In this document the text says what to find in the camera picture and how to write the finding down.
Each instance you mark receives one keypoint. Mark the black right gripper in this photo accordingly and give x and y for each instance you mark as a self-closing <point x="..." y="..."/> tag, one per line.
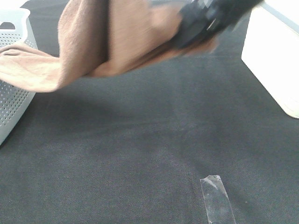
<point x="203" y="19"/>

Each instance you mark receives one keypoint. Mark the brown towel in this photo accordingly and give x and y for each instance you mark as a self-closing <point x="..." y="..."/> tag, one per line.
<point x="99" y="38"/>

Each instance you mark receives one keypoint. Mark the white box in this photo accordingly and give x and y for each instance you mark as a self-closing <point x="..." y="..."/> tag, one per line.
<point x="271" y="51"/>

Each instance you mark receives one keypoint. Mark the dark grey table cloth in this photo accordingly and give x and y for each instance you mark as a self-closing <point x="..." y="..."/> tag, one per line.
<point x="132" y="149"/>

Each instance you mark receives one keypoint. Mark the clear tape strip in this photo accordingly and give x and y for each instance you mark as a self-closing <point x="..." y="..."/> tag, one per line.
<point x="217" y="203"/>

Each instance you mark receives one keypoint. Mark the white perforated plastic basket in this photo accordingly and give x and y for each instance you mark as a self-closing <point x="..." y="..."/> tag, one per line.
<point x="14" y="27"/>

